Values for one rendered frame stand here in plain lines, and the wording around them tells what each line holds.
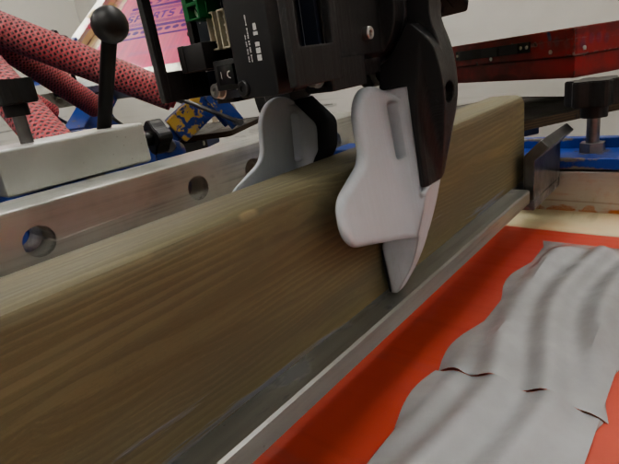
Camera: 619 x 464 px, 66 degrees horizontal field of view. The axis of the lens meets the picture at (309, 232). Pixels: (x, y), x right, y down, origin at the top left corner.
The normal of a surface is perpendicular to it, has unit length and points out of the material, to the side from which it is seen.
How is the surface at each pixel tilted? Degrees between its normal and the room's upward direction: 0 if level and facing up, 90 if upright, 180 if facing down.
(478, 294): 0
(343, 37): 90
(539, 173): 90
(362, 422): 0
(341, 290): 90
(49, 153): 90
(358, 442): 0
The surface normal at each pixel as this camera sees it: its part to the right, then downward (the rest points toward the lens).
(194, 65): -0.63, 0.35
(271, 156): 0.72, 0.22
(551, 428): 0.26, -0.71
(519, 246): -0.15, -0.94
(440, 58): 0.72, -0.07
